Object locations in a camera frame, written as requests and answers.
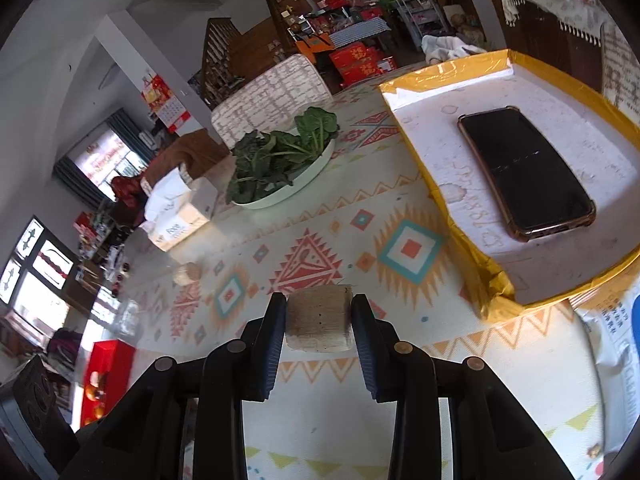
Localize dark wooden cabinet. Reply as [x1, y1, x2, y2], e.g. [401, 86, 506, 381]
[505, 0, 606, 93]

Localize black embossed case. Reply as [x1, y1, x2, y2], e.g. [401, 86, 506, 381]
[0, 355, 81, 480]

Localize window with dark curtains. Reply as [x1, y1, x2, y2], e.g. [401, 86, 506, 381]
[52, 110, 156, 208]

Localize black framed window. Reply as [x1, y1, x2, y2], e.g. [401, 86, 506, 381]
[0, 215, 81, 306]

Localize foam box with yellow tape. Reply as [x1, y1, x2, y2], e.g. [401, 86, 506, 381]
[378, 49, 640, 323]

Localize white tissue box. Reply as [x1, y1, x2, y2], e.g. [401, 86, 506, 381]
[139, 167, 219, 250]

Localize leafy green vegetables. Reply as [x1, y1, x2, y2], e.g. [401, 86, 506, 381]
[226, 106, 341, 205]

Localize red cloth bundle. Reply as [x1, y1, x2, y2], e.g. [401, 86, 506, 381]
[111, 175, 147, 211]

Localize blue checkered table cover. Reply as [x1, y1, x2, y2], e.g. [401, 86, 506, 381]
[330, 17, 392, 48]

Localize beige sugarcane piece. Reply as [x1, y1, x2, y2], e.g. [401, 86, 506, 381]
[286, 285, 355, 353]
[173, 262, 202, 287]

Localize red plastic basket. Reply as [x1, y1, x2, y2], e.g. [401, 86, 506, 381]
[80, 339, 136, 427]

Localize red gift box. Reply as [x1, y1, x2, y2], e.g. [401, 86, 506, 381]
[340, 57, 398, 88]
[329, 44, 383, 70]

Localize black smartphone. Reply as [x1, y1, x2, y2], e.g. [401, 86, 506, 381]
[456, 106, 597, 242]

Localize chair with patterned cover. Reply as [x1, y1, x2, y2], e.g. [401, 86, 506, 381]
[210, 53, 333, 150]

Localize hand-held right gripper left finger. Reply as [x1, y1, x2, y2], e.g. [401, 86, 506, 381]
[59, 292, 288, 480]

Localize white crumpled cloth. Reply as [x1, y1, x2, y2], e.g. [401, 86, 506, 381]
[421, 34, 486, 63]

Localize white bag with blue print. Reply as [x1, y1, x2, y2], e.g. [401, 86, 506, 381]
[570, 292, 640, 461]

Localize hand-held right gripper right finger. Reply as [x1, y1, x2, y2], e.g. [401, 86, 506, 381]
[350, 293, 576, 480]

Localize cluttered side table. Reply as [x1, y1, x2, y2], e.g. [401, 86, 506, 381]
[75, 210, 132, 283]

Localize red wall calendar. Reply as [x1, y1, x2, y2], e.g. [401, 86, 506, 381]
[141, 74, 193, 134]

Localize brown wooden chair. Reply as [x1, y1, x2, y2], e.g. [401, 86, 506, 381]
[150, 128, 232, 181]

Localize wooden staircase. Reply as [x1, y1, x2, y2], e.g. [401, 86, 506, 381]
[200, 0, 321, 106]

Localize patterned tablecloth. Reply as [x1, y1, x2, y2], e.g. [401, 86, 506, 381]
[87, 80, 626, 480]

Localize white plate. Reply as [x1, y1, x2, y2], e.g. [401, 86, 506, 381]
[231, 137, 336, 210]

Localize lace cloth with fringe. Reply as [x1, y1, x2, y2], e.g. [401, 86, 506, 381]
[497, 0, 621, 46]

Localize white shelf rack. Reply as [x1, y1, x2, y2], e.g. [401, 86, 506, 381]
[395, 0, 451, 48]

